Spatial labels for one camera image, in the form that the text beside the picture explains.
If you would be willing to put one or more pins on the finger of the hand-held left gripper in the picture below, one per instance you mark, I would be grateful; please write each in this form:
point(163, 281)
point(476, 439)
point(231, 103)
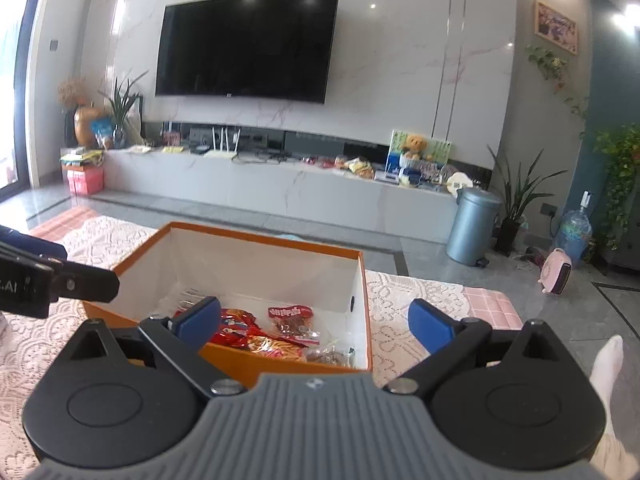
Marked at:
point(90, 285)

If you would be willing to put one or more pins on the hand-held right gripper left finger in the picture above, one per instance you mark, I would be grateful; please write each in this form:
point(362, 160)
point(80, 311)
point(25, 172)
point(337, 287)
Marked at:
point(200, 317)

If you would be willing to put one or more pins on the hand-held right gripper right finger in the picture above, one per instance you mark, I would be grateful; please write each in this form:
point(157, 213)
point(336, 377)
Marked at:
point(427, 327)

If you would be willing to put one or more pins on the red snack packet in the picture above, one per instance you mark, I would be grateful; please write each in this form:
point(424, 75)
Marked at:
point(232, 327)

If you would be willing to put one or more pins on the orange fries snack packet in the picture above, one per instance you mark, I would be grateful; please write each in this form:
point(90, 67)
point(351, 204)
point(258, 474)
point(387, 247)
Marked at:
point(275, 349)

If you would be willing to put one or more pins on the clear packet with red label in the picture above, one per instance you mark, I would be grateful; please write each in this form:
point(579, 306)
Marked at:
point(292, 320)

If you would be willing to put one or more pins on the orange cardboard box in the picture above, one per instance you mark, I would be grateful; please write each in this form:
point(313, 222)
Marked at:
point(320, 275)

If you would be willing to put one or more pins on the white lace cloth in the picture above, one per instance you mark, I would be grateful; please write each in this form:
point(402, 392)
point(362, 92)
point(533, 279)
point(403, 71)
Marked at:
point(400, 305)

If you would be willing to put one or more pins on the pink box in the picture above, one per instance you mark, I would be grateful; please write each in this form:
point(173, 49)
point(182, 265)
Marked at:
point(85, 180)

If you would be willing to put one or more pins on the grey trash bin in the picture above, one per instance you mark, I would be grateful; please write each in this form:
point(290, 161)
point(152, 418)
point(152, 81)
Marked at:
point(472, 225)

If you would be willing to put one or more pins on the stack of yellow papers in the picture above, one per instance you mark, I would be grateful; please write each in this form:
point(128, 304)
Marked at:
point(82, 156)

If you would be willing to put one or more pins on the pink heater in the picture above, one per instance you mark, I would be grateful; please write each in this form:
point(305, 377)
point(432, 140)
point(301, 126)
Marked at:
point(556, 272)

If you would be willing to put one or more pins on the golden vase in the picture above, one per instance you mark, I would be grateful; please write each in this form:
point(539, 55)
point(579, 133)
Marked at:
point(85, 127)

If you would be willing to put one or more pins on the potted plant in black pot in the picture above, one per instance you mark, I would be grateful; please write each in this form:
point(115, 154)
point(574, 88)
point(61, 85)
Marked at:
point(520, 195)

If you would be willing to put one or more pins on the marble television cabinet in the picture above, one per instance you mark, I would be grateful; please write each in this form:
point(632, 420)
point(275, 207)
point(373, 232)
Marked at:
point(300, 190)

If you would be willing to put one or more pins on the white router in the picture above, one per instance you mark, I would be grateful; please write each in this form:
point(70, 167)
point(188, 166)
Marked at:
point(222, 152)

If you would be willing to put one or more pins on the blue water bottle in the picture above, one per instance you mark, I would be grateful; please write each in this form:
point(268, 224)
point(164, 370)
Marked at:
point(574, 235)

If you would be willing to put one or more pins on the pile of snack packets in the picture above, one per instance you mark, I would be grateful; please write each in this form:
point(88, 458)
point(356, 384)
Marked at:
point(357, 166)

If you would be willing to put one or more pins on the green plant in glass vase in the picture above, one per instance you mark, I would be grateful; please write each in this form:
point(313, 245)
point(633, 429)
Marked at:
point(120, 110)

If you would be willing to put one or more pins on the green picture board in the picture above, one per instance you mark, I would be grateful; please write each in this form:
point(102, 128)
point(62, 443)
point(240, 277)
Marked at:
point(442, 147)

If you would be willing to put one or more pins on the teddy bear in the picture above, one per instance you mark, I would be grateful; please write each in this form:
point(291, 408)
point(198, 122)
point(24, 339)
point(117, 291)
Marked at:
point(415, 146)

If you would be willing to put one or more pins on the person's white socked foot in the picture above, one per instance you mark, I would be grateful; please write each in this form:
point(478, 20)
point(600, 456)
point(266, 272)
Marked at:
point(607, 375)

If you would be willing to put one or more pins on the dried flower bunch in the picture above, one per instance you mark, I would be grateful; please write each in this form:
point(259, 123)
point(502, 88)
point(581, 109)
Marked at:
point(75, 91)

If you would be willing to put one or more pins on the leafy green climbing plant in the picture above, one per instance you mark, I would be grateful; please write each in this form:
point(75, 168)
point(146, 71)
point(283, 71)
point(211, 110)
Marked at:
point(622, 175)

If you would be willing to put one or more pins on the hanging vine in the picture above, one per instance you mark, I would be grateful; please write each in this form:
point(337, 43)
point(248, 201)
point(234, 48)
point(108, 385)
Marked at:
point(552, 67)

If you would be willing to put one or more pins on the wall outlet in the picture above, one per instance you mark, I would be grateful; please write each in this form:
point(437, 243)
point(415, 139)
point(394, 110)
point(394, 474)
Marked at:
point(549, 209)

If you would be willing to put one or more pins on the wall light switch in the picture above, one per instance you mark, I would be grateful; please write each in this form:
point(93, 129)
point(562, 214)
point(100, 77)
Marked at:
point(54, 45)

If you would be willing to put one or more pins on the black wall television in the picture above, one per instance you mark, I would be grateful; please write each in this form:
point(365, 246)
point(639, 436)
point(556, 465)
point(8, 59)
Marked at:
point(245, 50)

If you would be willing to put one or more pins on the framed wall picture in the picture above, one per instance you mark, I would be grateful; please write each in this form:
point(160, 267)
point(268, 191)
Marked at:
point(556, 27)

